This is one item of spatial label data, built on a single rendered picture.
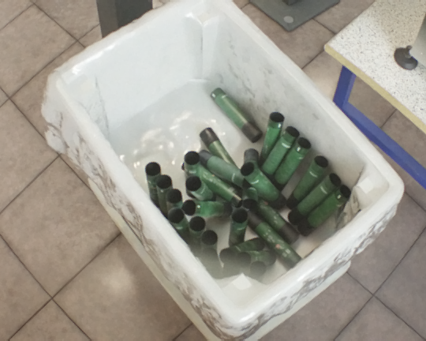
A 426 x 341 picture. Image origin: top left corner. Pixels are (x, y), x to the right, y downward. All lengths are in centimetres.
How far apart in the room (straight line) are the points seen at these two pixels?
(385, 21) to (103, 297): 107
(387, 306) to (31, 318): 106
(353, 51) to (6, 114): 128
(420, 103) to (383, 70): 10
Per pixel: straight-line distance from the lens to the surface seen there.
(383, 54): 118
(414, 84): 116
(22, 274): 180
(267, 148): 127
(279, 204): 128
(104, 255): 175
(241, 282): 101
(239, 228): 115
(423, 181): 144
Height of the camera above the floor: 164
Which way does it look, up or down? 63 degrees down
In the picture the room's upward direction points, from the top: 4 degrees clockwise
